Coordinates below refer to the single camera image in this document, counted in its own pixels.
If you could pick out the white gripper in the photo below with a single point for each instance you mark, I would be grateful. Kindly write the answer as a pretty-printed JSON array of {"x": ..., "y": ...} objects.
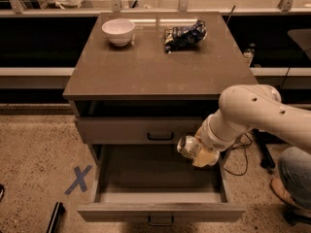
[{"x": 213, "y": 142}]

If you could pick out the green white 7up can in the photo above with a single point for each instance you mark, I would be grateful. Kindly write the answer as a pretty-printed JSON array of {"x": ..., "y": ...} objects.
[{"x": 187, "y": 147}]

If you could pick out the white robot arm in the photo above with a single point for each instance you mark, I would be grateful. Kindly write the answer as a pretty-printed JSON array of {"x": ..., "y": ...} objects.
[{"x": 246, "y": 107}]

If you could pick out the open lower drawer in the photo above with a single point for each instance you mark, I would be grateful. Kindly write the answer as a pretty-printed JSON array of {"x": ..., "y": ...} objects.
[{"x": 154, "y": 184}]

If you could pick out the grey drawer cabinet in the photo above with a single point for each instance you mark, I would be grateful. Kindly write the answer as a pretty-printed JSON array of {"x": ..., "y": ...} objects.
[{"x": 142, "y": 80}]

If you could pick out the black stand leg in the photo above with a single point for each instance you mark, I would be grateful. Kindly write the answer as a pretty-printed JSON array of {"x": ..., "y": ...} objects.
[{"x": 267, "y": 161}]

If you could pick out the tan shoe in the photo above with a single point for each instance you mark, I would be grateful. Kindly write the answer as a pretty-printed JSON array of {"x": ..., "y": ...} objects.
[{"x": 285, "y": 190}]

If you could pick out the blue jeans leg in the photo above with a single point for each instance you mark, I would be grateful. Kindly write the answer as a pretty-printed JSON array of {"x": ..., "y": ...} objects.
[{"x": 294, "y": 167}]

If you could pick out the clear plastic bottle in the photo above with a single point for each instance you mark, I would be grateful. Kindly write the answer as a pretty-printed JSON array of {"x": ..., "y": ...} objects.
[{"x": 249, "y": 53}]

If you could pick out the crumpled blue chip bag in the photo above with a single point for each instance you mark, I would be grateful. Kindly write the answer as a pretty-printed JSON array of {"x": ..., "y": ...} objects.
[{"x": 179, "y": 37}]

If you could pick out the black caster base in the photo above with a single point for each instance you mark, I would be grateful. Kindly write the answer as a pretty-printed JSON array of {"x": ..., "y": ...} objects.
[{"x": 294, "y": 217}]

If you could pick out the blue tape cross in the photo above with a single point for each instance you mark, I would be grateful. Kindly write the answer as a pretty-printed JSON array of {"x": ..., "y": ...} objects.
[{"x": 80, "y": 180}]

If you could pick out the white ceramic bowl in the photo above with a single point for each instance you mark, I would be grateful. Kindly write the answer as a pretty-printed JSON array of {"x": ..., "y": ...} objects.
[{"x": 119, "y": 31}]

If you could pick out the black bar lower left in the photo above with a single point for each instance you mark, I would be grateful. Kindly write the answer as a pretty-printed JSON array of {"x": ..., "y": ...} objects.
[{"x": 57, "y": 212}]

